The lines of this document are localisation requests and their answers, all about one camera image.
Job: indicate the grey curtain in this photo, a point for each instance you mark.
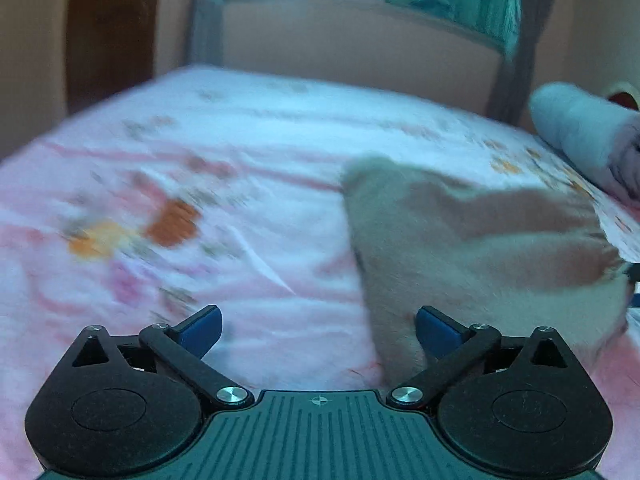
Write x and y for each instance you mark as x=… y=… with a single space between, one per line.
x=520 y=50
x=207 y=10

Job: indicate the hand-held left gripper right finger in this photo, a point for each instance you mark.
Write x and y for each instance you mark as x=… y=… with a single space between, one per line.
x=439 y=335

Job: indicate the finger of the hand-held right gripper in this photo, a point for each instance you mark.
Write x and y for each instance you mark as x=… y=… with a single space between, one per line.
x=634 y=271

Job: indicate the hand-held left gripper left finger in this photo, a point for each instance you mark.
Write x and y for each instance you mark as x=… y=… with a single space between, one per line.
x=202 y=334

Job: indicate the beige pants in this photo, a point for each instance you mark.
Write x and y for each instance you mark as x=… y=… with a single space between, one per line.
x=475 y=260

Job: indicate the pink floral bed sheet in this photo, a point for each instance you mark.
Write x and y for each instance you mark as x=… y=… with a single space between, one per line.
x=200 y=160

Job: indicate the white and red item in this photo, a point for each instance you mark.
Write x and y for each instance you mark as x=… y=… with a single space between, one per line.
x=625 y=96

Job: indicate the brown wooden wardrobe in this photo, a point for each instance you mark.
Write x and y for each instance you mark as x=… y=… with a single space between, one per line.
x=112 y=30

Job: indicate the rolled white blanket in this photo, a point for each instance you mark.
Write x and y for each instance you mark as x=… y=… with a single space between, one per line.
x=575 y=127

